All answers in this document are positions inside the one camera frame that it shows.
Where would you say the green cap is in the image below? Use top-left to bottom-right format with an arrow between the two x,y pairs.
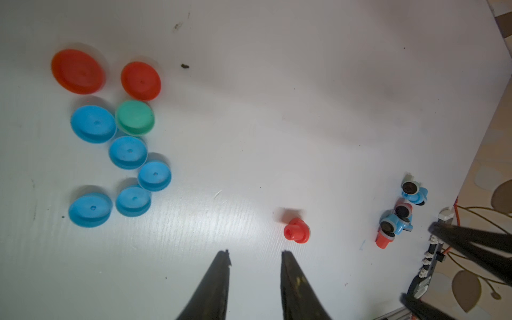
115,100 -> 155,137

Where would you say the blue cap right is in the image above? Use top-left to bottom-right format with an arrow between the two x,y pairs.
137,161 -> 172,192

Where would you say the handheld label device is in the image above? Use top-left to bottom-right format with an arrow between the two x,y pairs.
407,235 -> 445,299

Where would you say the blue cap middle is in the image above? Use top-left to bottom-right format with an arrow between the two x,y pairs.
109,136 -> 148,170

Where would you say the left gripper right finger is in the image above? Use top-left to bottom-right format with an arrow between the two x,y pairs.
280,251 -> 331,319

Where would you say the blue cap bottom left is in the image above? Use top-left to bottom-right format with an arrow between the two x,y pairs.
68,193 -> 113,228

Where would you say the medium red cap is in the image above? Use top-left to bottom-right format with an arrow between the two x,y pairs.
121,61 -> 161,101

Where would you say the blue stamp rear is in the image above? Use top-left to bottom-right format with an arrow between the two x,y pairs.
401,180 -> 428,206

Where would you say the large red cap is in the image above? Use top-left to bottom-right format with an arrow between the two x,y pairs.
51,49 -> 106,95

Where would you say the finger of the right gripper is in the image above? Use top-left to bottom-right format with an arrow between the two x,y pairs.
429,222 -> 511,286
400,293 -> 455,320

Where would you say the blue stamp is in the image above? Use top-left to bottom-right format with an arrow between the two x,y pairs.
401,180 -> 428,206
379,213 -> 413,236

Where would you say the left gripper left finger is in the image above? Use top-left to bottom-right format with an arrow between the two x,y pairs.
177,250 -> 231,320

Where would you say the large blue cap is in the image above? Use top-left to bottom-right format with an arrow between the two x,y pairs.
70,105 -> 117,144

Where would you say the blue stamp front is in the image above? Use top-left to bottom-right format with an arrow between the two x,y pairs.
379,213 -> 413,236

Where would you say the red stamp white ring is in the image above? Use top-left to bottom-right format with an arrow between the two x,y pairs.
394,201 -> 413,221

